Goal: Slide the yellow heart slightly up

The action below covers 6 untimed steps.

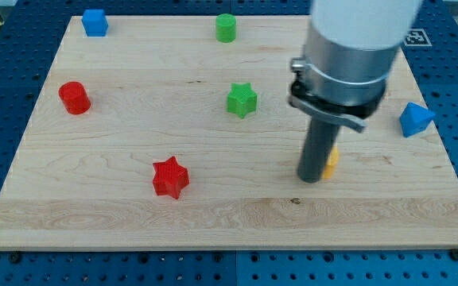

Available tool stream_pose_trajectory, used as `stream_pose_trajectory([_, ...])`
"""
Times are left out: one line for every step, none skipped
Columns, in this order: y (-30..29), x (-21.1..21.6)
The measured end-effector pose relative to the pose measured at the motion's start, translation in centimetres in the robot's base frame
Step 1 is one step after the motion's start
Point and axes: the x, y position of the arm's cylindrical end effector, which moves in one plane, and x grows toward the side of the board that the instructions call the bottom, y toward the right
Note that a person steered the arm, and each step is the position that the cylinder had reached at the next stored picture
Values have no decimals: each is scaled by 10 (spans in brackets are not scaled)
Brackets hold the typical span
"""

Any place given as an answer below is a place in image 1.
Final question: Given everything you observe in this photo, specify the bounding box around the blue triangle block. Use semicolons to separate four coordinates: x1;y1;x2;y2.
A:
399;102;436;137

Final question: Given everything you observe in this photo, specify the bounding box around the red cylinder block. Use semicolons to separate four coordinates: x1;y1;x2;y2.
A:
58;81;91;115

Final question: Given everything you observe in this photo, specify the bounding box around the blue cube block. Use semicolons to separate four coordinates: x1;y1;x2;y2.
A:
81;9;108;37

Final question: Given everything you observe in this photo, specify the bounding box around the wooden board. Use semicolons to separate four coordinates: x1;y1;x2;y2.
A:
0;16;458;251

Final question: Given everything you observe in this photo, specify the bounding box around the yellow heart block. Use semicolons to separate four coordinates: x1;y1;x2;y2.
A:
321;146;340;180

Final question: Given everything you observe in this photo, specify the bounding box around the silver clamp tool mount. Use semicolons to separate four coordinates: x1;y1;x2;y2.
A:
289;22;398;133

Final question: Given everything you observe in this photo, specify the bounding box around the green cylinder block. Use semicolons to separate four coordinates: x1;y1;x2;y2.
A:
215;14;237;43

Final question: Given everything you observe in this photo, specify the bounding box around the fiducial marker tag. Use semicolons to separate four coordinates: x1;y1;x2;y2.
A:
403;28;432;47

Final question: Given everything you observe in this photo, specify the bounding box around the red star block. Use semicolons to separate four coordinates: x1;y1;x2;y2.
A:
153;156;189;199

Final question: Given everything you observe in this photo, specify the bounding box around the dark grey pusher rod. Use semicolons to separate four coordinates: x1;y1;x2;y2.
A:
297;118;340;183

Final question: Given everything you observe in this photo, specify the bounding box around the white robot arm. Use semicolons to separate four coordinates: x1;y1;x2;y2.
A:
288;0;422;183

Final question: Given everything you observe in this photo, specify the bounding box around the green star block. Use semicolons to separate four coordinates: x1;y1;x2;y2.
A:
227;83;258;118

